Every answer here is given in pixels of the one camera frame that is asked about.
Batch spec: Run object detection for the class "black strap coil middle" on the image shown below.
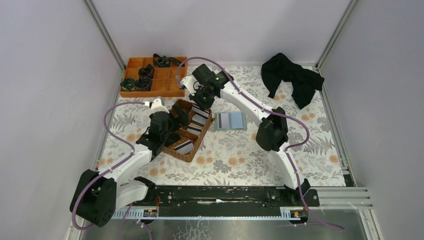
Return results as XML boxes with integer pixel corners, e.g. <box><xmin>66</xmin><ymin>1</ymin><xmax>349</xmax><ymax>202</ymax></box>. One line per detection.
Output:
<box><xmin>138</xmin><ymin>64</ymin><xmax>156</xmax><ymax>79</ymax></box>

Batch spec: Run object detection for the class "black strap top tray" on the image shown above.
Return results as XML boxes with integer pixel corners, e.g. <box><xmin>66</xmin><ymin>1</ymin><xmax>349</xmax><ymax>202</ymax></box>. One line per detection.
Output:
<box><xmin>152</xmin><ymin>53</ymin><xmax>186</xmax><ymax>69</ymax></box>

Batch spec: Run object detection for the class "black strap coil lower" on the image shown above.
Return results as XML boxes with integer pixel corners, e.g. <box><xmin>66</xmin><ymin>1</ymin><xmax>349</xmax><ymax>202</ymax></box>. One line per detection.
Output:
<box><xmin>136</xmin><ymin>76</ymin><xmax>154</xmax><ymax>92</ymax></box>

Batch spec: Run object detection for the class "orange divided tray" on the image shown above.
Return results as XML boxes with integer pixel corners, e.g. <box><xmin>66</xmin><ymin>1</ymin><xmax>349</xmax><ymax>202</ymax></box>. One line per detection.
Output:
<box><xmin>120</xmin><ymin>53</ymin><xmax>188</xmax><ymax>98</ymax></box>

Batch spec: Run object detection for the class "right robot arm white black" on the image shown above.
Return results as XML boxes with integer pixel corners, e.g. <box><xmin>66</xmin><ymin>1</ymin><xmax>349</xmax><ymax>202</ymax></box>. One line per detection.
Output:
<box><xmin>218</xmin><ymin>71</ymin><xmax>302</xmax><ymax>190</ymax></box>

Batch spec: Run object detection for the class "card in basket lower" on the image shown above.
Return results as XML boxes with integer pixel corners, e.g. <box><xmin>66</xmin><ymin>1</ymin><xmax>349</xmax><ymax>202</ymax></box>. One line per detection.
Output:
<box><xmin>173</xmin><ymin>140</ymin><xmax>194</xmax><ymax>155</ymax></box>

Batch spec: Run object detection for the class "white slotted cable duct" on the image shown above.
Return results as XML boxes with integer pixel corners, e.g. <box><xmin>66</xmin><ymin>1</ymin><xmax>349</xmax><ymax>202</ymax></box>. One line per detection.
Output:
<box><xmin>126</xmin><ymin>205</ymin><xmax>308</xmax><ymax>223</ymax></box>

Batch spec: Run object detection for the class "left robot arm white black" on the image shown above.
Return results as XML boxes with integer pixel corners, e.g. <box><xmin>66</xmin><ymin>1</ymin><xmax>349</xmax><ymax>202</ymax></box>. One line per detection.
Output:
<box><xmin>69</xmin><ymin>99</ymin><xmax>190</xmax><ymax>231</ymax></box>

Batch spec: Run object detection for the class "black strap coil left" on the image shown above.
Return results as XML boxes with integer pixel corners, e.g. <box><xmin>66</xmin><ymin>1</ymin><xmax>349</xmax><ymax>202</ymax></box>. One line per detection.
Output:
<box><xmin>120</xmin><ymin>78</ymin><xmax>138</xmax><ymax>92</ymax></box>

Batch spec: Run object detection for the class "green card holder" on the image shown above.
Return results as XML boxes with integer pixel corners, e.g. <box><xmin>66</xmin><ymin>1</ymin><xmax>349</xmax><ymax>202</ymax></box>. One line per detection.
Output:
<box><xmin>214</xmin><ymin>111</ymin><xmax>247</xmax><ymax>131</ymax></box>

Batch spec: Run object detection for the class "woven brown basket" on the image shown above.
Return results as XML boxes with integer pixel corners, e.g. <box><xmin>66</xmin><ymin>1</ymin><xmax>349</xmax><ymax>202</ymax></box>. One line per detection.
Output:
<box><xmin>163</xmin><ymin>99</ymin><xmax>213</xmax><ymax>163</ymax></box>

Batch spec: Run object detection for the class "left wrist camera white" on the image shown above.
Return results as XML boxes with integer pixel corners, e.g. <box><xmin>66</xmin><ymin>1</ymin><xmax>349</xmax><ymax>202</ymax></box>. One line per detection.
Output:
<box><xmin>149</xmin><ymin>96</ymin><xmax>169</xmax><ymax>113</ymax></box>

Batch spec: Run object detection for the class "white card in holder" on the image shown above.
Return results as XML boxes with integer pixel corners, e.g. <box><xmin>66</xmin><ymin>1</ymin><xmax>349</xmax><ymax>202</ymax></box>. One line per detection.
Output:
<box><xmin>216</xmin><ymin>112</ymin><xmax>230</xmax><ymax>130</ymax></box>

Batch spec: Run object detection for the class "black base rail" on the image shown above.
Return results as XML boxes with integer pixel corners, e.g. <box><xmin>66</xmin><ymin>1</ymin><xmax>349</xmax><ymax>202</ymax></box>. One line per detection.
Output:
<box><xmin>133</xmin><ymin>177</ymin><xmax>320</xmax><ymax>211</ymax></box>

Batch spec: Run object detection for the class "black strap coil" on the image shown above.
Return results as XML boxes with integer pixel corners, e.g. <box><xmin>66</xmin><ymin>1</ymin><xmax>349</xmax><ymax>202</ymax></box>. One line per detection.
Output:
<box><xmin>138</xmin><ymin>64</ymin><xmax>156</xmax><ymax>79</ymax></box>
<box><xmin>120</xmin><ymin>78</ymin><xmax>138</xmax><ymax>92</ymax></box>
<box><xmin>136</xmin><ymin>76</ymin><xmax>154</xmax><ymax>92</ymax></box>

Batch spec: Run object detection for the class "white card with stripe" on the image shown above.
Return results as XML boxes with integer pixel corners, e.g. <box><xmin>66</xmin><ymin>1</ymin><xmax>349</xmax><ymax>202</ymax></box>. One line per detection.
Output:
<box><xmin>192</xmin><ymin>105</ymin><xmax>210</xmax><ymax>119</ymax></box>

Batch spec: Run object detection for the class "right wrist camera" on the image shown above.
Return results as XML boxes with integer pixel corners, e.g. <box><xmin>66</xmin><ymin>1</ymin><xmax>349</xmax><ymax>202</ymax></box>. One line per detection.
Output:
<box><xmin>180</xmin><ymin>76</ymin><xmax>197</xmax><ymax>95</ymax></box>

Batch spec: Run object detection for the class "black cloth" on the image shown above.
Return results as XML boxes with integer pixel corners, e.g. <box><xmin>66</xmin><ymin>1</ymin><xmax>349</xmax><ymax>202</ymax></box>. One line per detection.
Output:
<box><xmin>260</xmin><ymin>52</ymin><xmax>325</xmax><ymax>109</ymax></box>

